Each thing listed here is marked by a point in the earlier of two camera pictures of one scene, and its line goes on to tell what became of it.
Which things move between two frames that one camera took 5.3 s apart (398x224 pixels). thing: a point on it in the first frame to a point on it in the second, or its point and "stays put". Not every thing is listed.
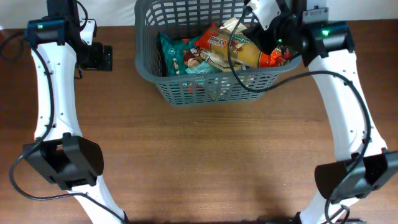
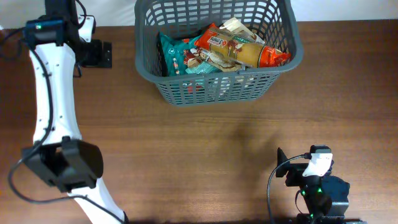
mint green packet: [203, 68] stays put
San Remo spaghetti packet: [237, 48] stays put
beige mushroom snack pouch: [234, 24] stays put
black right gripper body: [279, 32] to [295, 178]
